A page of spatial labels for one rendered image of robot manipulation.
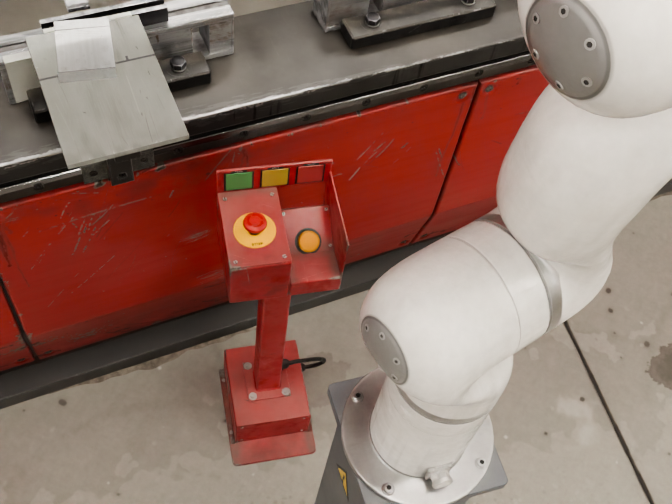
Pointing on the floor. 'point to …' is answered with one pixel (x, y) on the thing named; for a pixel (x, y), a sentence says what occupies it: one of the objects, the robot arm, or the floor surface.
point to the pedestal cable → (304, 362)
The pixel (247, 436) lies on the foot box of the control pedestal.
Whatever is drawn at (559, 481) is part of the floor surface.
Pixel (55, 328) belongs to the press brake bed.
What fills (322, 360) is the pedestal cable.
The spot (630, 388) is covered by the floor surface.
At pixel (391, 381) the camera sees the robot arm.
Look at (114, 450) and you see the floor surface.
